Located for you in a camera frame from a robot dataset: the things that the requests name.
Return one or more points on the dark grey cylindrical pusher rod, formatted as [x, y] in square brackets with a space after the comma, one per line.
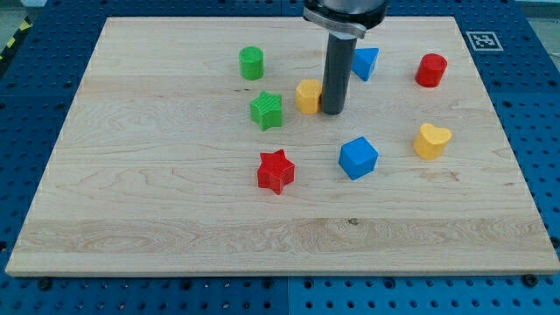
[338, 66]

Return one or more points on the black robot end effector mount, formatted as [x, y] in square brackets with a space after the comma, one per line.
[350, 17]

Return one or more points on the yellow hexagon block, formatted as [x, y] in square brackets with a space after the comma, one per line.
[308, 96]

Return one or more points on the green star block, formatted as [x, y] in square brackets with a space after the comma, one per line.
[266, 110]

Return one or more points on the red star block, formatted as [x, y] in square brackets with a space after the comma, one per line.
[275, 171]

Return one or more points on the blue triangle block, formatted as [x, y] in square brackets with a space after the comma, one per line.
[364, 61]

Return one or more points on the green cylinder block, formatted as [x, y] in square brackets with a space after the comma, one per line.
[251, 62]

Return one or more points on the blue cube block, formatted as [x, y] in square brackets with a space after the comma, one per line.
[358, 157]

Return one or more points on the red cylinder block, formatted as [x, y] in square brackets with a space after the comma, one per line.
[431, 70]

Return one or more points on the yellow heart block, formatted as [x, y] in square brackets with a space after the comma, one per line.
[430, 141]

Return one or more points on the white fiducial marker tag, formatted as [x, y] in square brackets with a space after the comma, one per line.
[484, 41]

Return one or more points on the light wooden board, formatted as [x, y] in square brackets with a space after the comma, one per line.
[154, 172]

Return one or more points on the black bolt front right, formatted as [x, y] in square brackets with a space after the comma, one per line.
[530, 280]

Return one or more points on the black bolt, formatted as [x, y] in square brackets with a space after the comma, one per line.
[530, 280]
[44, 283]

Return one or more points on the black bolt front left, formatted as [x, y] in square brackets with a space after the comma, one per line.
[44, 283]

